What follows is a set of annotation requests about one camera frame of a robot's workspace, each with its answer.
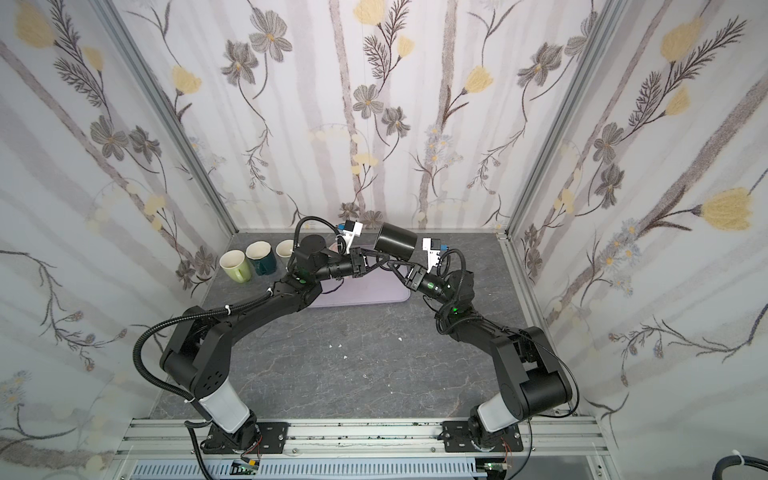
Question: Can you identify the black ceramic mug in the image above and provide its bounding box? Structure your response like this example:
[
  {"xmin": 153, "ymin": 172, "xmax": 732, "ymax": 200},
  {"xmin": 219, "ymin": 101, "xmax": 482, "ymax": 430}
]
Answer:
[{"xmin": 374, "ymin": 223, "xmax": 418, "ymax": 262}]

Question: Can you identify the grey ceramic mug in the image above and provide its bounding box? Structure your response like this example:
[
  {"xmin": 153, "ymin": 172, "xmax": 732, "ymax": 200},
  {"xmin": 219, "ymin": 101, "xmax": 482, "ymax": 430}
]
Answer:
[{"xmin": 275, "ymin": 239, "xmax": 294, "ymax": 269}]

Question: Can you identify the dark green ceramic mug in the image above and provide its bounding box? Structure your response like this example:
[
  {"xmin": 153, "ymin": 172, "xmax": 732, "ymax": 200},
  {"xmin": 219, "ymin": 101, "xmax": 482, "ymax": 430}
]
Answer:
[{"xmin": 245, "ymin": 240, "xmax": 277, "ymax": 276}]

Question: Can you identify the light green ceramic mug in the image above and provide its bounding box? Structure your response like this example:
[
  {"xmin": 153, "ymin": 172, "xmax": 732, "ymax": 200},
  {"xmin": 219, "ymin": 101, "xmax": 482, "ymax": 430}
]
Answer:
[{"xmin": 219, "ymin": 250, "xmax": 252, "ymax": 284}]

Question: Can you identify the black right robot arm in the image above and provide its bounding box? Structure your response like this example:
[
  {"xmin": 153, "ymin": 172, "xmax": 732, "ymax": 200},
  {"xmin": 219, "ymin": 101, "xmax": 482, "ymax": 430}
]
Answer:
[{"xmin": 387, "ymin": 261, "xmax": 574, "ymax": 449}]

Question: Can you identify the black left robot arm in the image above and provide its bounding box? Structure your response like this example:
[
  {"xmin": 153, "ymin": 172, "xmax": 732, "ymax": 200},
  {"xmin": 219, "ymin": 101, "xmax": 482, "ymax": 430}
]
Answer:
[{"xmin": 160, "ymin": 235, "xmax": 395, "ymax": 453}]

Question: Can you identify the lilac plastic tray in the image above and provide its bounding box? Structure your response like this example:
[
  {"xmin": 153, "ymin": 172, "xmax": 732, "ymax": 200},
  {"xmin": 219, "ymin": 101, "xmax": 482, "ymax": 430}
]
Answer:
[{"xmin": 310, "ymin": 269, "xmax": 411, "ymax": 308}]

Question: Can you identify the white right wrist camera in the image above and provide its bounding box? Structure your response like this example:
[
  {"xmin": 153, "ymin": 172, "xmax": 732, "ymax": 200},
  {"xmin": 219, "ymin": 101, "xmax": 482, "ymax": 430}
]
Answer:
[{"xmin": 422, "ymin": 237, "xmax": 448, "ymax": 273}]

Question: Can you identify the black corrugated right cable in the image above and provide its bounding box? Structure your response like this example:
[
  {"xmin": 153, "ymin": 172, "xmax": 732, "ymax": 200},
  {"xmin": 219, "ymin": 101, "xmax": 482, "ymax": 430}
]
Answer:
[{"xmin": 436, "ymin": 247, "xmax": 469, "ymax": 289}]

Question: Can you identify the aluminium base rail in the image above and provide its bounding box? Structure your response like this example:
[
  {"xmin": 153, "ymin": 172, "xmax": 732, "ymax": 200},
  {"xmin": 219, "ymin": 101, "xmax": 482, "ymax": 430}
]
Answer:
[{"xmin": 106, "ymin": 416, "xmax": 619, "ymax": 479}]

